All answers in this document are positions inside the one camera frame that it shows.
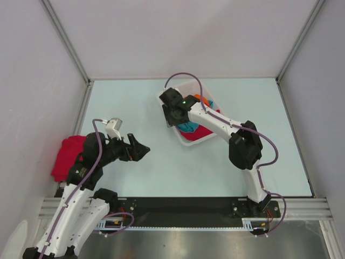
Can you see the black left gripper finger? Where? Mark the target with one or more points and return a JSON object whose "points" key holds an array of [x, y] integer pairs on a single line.
{"points": [[137, 152], [132, 141]]}

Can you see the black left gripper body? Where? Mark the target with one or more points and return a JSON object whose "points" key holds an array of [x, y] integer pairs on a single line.
{"points": [[117, 149]]}

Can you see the pink t shirt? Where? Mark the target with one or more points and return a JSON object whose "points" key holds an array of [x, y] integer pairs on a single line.
{"points": [[198, 132]]}

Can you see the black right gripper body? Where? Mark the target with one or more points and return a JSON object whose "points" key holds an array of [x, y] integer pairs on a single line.
{"points": [[176, 121]]}

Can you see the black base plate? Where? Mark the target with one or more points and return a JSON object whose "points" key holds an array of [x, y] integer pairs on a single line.
{"points": [[196, 212]]}

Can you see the folded red t shirt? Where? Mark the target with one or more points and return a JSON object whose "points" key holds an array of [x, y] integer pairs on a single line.
{"points": [[70, 149]]}

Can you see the orange t shirt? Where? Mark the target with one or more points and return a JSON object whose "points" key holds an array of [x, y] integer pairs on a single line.
{"points": [[202, 99]]}

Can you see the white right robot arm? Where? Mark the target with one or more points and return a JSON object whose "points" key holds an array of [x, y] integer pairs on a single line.
{"points": [[244, 141]]}

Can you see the aluminium frame rail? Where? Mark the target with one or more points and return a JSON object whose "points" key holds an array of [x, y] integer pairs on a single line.
{"points": [[296, 208]]}

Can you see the white slotted cable duct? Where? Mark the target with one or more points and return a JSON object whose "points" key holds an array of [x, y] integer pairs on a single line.
{"points": [[245, 225]]}

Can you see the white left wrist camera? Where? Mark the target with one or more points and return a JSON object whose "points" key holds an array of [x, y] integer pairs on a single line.
{"points": [[112, 128]]}

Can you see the teal t shirt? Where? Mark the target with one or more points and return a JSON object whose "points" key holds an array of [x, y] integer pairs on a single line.
{"points": [[188, 126]]}

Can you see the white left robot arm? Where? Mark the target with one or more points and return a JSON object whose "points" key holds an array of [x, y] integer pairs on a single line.
{"points": [[82, 207]]}

